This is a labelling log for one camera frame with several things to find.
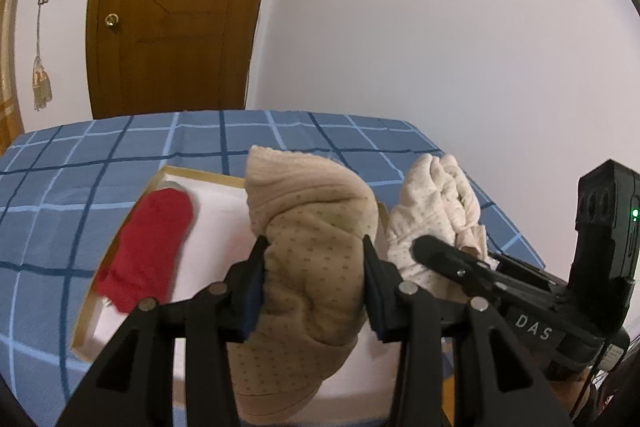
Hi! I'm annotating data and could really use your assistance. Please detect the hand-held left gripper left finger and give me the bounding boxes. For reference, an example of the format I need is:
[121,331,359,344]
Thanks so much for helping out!
[55,234,271,427]

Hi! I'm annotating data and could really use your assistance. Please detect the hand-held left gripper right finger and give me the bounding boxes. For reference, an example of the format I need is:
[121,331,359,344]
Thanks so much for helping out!
[361,234,576,427]

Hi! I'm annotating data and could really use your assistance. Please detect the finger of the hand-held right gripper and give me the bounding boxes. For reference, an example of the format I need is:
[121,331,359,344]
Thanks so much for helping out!
[411,234,506,295]
[487,252,568,303]

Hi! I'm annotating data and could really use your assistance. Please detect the cream white underwear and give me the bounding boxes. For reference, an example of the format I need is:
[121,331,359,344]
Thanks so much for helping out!
[385,153,493,295]

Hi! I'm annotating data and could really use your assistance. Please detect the shallow cardboard tray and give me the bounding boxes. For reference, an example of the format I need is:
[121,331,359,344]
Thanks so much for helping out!
[71,164,401,420]

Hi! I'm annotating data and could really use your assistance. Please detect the beige dotted sock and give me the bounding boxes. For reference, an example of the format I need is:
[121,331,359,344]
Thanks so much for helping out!
[227,146,380,420]

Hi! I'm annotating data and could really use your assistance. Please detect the plain red underwear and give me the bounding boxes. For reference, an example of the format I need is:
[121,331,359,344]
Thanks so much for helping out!
[94,188,195,314]

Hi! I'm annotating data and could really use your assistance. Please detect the blue plaid tablecloth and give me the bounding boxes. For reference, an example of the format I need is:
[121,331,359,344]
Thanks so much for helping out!
[0,109,546,427]

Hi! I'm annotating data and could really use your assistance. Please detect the brown wooden door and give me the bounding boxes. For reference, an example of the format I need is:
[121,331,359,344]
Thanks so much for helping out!
[86,0,288,120]

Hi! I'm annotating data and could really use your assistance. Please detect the beige patterned curtain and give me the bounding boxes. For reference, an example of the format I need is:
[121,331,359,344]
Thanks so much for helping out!
[0,0,25,155]

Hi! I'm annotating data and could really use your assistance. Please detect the beige curtain tassel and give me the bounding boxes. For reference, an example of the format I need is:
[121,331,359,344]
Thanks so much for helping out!
[32,2,53,112]

